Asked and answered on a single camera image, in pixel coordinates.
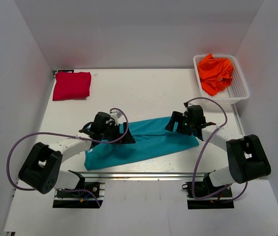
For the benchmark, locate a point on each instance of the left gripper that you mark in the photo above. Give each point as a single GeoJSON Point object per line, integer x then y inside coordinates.
{"type": "Point", "coordinates": [118, 134]}

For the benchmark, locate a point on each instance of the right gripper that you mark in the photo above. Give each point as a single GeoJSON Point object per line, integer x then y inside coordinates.
{"type": "Point", "coordinates": [177, 116]}

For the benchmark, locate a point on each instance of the teal t-shirt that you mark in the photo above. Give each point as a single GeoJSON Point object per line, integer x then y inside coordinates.
{"type": "Point", "coordinates": [151, 141]}

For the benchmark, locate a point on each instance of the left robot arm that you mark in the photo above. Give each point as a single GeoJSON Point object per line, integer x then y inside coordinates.
{"type": "Point", "coordinates": [41, 169]}

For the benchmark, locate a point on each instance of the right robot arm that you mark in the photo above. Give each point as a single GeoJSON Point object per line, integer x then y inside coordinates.
{"type": "Point", "coordinates": [246, 157]}

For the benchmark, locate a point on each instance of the orange t-shirt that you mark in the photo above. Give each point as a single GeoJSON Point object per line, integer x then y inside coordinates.
{"type": "Point", "coordinates": [215, 74]}

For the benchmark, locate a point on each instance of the white plastic basket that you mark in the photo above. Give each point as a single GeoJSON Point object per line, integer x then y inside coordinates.
{"type": "Point", "coordinates": [238, 89]}

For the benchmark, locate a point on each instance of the folded red t-shirt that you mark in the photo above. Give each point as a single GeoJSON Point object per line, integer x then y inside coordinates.
{"type": "Point", "coordinates": [72, 86]}

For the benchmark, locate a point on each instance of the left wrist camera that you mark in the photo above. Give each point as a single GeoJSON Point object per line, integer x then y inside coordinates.
{"type": "Point", "coordinates": [115, 115]}

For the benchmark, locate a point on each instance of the aluminium table edge rail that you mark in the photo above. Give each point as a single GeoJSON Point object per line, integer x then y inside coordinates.
{"type": "Point", "coordinates": [102, 176]}

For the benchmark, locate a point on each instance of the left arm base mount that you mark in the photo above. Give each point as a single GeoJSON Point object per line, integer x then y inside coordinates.
{"type": "Point", "coordinates": [72, 190]}

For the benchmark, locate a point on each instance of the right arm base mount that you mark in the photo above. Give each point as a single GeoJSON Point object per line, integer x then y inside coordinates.
{"type": "Point", "coordinates": [202, 188]}

